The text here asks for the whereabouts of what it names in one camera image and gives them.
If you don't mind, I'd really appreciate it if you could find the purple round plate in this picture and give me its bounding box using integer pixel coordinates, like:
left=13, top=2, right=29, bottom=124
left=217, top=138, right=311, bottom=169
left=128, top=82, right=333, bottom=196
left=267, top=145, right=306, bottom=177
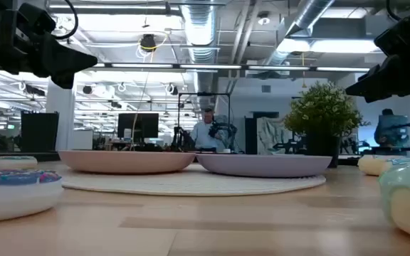
left=195, top=153, right=333, bottom=178

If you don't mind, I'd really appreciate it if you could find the pale draped cloth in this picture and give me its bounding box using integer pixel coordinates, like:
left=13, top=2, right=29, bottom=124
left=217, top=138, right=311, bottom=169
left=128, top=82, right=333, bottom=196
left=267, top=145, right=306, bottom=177
left=256, top=117, right=293, bottom=156

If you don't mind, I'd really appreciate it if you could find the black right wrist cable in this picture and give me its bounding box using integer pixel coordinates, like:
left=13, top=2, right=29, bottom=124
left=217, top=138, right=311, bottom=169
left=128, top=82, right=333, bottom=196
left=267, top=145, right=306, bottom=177
left=385, top=0, right=405, bottom=22

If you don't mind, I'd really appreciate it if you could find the small purple sprinkled donut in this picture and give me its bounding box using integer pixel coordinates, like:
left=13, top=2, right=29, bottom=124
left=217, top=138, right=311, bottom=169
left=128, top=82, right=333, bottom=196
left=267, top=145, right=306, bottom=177
left=0, top=169, right=64, bottom=224

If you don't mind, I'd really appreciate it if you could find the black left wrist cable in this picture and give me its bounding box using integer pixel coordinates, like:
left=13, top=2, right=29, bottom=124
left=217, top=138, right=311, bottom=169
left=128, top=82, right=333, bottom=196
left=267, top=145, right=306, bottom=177
left=53, top=0, right=80, bottom=41

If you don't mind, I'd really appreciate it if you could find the overhead LED light bar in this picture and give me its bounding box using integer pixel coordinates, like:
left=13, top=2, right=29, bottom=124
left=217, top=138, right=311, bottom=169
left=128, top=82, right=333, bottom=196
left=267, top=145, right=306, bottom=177
left=94, top=63, right=369, bottom=73

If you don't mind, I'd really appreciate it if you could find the white iced sprinkled donut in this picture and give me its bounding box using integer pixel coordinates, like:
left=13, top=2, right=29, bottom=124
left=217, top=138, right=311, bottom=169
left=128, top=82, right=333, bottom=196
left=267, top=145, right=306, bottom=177
left=357, top=154, right=393, bottom=176

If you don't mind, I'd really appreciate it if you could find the pink round plate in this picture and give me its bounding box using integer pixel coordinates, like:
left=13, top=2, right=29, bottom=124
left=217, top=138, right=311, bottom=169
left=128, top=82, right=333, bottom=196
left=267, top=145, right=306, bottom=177
left=58, top=149, right=196, bottom=175

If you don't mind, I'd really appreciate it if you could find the person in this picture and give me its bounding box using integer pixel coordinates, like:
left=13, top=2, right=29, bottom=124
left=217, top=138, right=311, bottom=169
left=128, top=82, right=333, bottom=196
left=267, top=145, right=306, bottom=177
left=373, top=108, right=410, bottom=147
left=189, top=107, right=227, bottom=152

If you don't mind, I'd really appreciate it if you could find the black computer monitor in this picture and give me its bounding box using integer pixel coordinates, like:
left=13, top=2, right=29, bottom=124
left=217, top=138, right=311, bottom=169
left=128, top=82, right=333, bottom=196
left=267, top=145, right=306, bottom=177
left=117, top=112, right=160, bottom=139

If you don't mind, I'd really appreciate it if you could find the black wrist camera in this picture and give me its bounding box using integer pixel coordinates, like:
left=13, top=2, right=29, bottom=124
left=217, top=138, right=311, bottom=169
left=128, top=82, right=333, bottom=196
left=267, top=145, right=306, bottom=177
left=12, top=2, right=57, bottom=36
left=374, top=16, right=410, bottom=60

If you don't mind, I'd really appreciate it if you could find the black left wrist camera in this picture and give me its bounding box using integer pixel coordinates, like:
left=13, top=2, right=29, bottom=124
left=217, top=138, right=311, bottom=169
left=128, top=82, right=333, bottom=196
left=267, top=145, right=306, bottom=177
left=12, top=2, right=57, bottom=36

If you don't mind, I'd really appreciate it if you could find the small teal iced donut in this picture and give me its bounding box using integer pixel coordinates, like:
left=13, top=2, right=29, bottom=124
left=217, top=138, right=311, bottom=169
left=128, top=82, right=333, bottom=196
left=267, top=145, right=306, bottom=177
left=0, top=155, right=38, bottom=171

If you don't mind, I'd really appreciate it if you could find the black ceiling camera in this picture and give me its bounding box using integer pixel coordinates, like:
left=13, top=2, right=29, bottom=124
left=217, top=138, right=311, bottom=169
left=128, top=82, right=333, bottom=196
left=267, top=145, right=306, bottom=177
left=140, top=33, right=157, bottom=53

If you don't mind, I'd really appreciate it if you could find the dark cabinet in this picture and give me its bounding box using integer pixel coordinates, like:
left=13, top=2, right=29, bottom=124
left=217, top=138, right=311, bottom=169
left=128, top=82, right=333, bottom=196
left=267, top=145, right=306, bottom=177
left=243, top=111, right=280, bottom=154

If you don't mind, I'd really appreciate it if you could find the yellow hanging cable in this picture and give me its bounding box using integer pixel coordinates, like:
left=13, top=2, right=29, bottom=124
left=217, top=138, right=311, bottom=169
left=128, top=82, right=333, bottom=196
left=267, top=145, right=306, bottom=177
left=130, top=33, right=169, bottom=152

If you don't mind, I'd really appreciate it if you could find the black tall cabinet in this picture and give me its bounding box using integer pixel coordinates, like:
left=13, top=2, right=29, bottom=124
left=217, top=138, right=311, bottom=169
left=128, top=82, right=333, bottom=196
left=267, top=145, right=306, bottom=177
left=20, top=110, right=61, bottom=153

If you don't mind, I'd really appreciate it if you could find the green potted plant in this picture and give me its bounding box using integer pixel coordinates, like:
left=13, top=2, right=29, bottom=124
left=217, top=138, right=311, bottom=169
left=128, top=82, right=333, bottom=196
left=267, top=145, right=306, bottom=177
left=283, top=80, right=372, bottom=169

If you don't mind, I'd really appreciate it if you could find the thin black background frame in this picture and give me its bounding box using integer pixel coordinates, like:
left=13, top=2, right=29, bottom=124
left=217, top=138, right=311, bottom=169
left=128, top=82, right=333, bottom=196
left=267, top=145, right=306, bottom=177
left=177, top=92, right=231, bottom=154

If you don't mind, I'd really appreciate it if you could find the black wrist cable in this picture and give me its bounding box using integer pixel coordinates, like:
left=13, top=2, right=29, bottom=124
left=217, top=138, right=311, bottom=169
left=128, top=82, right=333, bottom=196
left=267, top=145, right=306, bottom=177
left=385, top=0, right=405, bottom=22
left=53, top=0, right=80, bottom=41

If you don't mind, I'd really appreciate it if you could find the white round woven placemat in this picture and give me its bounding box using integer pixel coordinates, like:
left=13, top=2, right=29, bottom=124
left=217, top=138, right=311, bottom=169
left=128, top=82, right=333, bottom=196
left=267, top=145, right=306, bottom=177
left=61, top=163, right=327, bottom=197

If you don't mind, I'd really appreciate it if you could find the silver smooth ventilation duct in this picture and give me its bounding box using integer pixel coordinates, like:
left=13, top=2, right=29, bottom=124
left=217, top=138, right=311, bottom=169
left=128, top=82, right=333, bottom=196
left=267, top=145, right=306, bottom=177
left=265, top=0, right=336, bottom=67

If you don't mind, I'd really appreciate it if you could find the silver ribbed ventilation duct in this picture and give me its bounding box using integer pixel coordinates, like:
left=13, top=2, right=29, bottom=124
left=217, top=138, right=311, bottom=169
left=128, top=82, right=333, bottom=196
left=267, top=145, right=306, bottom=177
left=179, top=0, right=221, bottom=111

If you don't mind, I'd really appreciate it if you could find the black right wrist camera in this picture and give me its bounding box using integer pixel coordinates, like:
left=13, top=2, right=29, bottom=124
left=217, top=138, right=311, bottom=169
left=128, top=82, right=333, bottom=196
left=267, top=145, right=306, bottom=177
left=374, top=16, right=410, bottom=60

